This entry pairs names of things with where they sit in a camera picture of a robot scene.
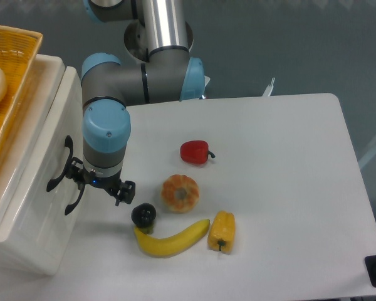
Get white drawer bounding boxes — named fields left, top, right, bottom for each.
left=0, top=66, right=82, bottom=275

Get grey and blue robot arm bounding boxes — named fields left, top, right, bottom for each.
left=61, top=1, right=206, bottom=204

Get yellow toy banana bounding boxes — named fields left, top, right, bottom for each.
left=133, top=219, right=210, bottom=258

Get orange shrimp ring toy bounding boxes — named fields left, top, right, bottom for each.
left=160, top=174, right=200, bottom=213

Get white drawer cabinet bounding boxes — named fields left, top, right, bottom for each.
left=0, top=55, right=65, bottom=224

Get yellow toy bell pepper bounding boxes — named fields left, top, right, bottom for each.
left=207, top=211, right=236, bottom=254

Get black top drawer handle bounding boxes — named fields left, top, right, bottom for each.
left=46, top=135, right=74, bottom=193

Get red toy bell pepper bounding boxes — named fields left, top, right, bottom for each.
left=180, top=140, right=216, bottom=165

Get dark round toy fruit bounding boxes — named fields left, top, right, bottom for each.
left=131, top=203, right=157, bottom=235

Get yellow wicker basket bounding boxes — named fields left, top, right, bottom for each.
left=0, top=25, right=43, bottom=151

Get white bracket behind table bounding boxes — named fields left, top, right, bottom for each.
left=263, top=77, right=276, bottom=97

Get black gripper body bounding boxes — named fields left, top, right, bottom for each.
left=65, top=157, right=135, bottom=204

